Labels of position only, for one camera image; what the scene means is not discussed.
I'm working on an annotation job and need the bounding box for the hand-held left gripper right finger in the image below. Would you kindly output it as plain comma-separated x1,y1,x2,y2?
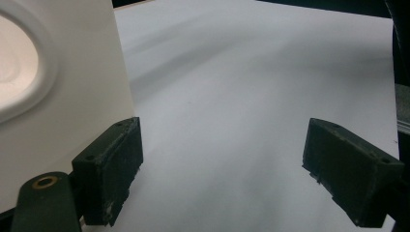
302,117,406,229

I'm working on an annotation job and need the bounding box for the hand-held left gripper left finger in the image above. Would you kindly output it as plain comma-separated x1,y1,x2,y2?
71,116,145,227

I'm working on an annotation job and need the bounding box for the white plastic storage bin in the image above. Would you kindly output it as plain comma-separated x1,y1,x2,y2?
0,0,136,215

